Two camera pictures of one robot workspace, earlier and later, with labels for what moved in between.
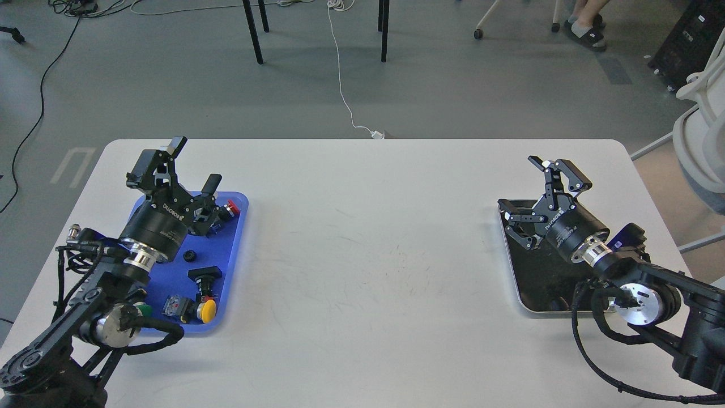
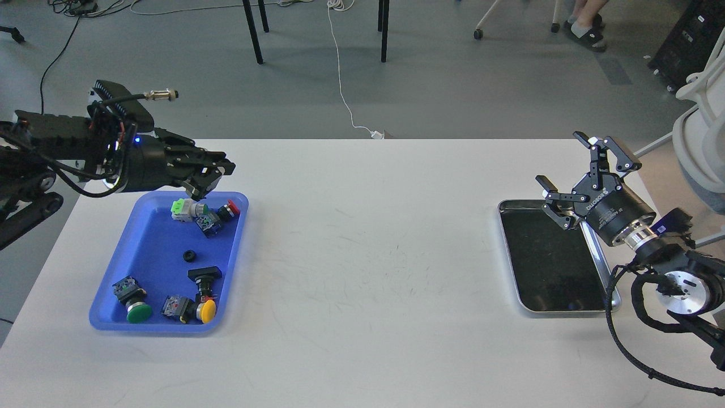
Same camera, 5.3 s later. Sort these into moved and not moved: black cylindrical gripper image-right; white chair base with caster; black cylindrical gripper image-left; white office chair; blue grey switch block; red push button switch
Moved: black cylindrical gripper image-left; black cylindrical gripper image-right
Not moved: red push button switch; white chair base with caster; white office chair; blue grey switch block
